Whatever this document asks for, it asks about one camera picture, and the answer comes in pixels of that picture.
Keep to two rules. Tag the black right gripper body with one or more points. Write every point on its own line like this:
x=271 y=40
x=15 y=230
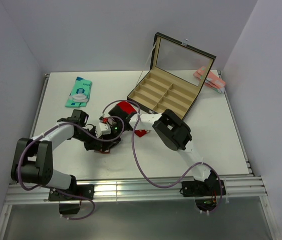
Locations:
x=115 y=130

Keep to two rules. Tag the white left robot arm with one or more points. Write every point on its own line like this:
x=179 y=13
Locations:
x=33 y=159

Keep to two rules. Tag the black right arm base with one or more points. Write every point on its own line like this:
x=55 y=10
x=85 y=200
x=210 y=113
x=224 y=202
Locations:
x=207 y=191

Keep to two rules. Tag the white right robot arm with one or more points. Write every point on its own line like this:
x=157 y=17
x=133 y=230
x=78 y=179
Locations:
x=175 y=134

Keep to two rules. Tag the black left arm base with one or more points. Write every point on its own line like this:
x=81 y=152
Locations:
x=70 y=201

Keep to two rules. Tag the red sock with white print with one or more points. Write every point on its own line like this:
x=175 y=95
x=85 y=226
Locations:
x=130 y=111

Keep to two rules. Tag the black compartment display box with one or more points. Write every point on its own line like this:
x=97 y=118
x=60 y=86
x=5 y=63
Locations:
x=173 y=76

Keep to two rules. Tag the pink patterned sock pair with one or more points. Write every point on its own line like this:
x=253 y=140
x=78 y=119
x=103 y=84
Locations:
x=212 y=81

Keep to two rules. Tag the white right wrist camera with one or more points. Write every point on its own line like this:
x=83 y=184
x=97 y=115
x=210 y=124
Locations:
x=105 y=119

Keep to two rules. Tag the aluminium front rail frame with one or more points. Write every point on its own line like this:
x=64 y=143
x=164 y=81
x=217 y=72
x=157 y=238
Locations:
x=139 y=190

